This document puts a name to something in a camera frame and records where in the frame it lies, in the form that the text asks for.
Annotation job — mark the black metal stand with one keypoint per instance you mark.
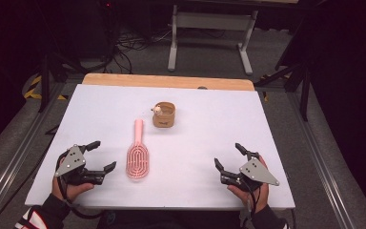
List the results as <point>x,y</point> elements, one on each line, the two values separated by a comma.
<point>46,79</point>
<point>305,92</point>

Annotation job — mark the tan cup with small figure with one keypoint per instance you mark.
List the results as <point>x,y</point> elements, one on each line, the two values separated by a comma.
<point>164,120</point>

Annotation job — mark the pink hairbrush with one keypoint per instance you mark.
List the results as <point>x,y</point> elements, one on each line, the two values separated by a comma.
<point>137,157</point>

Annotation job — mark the person's left hand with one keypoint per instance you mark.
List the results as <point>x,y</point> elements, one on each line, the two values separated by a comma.
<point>64,191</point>

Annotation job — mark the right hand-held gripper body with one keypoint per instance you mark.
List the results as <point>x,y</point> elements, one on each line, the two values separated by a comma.
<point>255,171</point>

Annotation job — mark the white metal table frame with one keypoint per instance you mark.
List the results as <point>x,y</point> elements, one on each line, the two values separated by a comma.
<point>214,21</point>

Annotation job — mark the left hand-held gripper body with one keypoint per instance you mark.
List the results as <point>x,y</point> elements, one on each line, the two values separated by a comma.
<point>71,162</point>

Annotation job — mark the person's right hand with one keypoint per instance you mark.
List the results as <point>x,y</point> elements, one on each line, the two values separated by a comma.
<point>255,198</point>

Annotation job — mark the wooden table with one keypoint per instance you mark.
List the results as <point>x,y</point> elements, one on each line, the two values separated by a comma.
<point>158,81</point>

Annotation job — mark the white board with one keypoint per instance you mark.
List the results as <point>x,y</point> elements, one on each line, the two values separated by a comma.
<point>187,149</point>

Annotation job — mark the aluminium rail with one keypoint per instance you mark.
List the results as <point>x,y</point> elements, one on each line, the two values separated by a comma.
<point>324,168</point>
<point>19,149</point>

